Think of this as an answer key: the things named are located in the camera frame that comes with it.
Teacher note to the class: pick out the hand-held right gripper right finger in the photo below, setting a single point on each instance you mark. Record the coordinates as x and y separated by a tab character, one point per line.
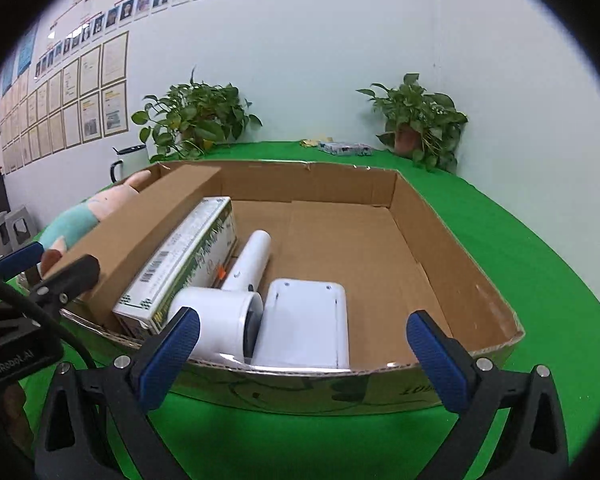
437	365

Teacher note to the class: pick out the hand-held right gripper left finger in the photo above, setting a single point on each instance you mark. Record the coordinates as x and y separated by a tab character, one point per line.
172	355

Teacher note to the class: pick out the white hair dryer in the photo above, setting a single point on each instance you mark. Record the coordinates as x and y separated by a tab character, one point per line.
215	320

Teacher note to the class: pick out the blue and white packet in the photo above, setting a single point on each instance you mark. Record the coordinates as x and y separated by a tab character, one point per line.
345	148

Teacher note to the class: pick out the cardboard box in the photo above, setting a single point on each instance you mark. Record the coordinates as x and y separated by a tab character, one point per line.
355	240

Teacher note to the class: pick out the green table cloth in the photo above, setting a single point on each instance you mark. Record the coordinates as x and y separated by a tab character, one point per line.
505	260

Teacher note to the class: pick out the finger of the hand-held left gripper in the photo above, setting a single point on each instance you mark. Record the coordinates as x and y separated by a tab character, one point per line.
17	259
67	277

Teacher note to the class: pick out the pink pig plush toy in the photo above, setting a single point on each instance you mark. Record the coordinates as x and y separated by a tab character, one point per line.
75	220

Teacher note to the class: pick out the white device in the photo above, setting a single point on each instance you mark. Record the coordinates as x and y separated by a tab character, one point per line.
305	320

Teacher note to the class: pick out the potted plant orange pot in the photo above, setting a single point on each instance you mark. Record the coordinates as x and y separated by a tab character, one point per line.
420	110

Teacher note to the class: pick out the cardboard divider strip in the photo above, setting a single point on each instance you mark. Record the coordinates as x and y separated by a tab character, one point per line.
145	230

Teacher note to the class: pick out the yellow packet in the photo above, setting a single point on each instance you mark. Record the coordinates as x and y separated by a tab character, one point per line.
312	143

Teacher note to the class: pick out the row of framed certificates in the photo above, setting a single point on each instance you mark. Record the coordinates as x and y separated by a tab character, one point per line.
92	75

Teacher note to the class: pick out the long green and white box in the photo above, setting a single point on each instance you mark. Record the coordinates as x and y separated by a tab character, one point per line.
190	255

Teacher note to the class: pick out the blue wall poster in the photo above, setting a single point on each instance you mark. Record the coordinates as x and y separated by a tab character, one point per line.
26	50

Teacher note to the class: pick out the large leafy potted plant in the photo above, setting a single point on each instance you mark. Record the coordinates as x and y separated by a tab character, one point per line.
200	110

